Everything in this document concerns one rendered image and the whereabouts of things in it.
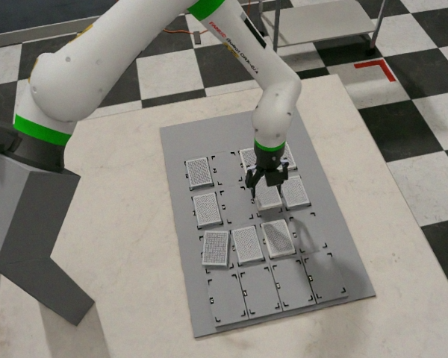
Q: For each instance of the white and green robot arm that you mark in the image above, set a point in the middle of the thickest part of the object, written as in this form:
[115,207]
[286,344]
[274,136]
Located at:
[71,84]

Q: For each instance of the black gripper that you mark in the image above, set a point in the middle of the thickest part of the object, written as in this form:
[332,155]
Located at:
[251,181]

